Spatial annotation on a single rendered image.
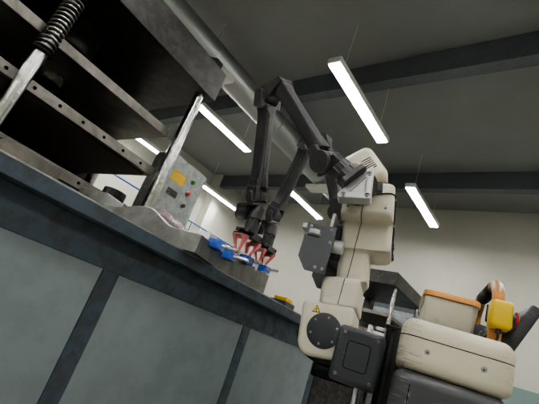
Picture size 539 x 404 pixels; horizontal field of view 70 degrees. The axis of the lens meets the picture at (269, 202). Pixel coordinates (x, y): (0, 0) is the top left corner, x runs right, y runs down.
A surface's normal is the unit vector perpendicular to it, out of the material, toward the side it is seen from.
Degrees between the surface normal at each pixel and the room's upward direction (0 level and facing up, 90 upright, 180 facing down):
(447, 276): 90
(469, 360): 90
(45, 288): 90
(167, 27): 90
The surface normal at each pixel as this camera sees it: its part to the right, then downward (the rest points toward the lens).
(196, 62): 0.80, 0.06
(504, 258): -0.55, -0.46
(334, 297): -0.26, -0.43
